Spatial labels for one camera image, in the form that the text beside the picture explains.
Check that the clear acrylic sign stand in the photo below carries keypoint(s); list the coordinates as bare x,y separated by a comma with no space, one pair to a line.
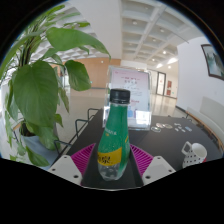
133,90

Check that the glass double door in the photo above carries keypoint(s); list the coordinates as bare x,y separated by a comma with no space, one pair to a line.
161,83

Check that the white dotted mug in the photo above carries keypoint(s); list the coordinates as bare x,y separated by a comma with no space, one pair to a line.
195,155

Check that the dark framed landscape picture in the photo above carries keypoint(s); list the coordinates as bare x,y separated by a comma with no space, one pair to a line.
213,61

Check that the grey plant pot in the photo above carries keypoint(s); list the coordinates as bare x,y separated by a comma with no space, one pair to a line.
36,145

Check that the round pale badge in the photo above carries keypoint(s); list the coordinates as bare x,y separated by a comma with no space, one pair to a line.
155,129

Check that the green leafy potted plant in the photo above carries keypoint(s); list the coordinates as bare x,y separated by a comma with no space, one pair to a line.
35,90

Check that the recessed ceiling lights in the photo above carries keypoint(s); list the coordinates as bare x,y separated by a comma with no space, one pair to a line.
134,22

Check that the small blue sticker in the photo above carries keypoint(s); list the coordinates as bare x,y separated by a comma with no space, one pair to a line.
188,128

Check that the white cushioned bench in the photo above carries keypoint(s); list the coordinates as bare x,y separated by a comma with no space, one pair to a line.
210,118

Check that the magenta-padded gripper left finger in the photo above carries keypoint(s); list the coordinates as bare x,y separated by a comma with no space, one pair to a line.
81,160

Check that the green plastic drink bottle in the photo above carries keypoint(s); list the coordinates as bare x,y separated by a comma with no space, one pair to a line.
113,140

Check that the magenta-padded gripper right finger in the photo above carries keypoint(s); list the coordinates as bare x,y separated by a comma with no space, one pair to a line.
143,161

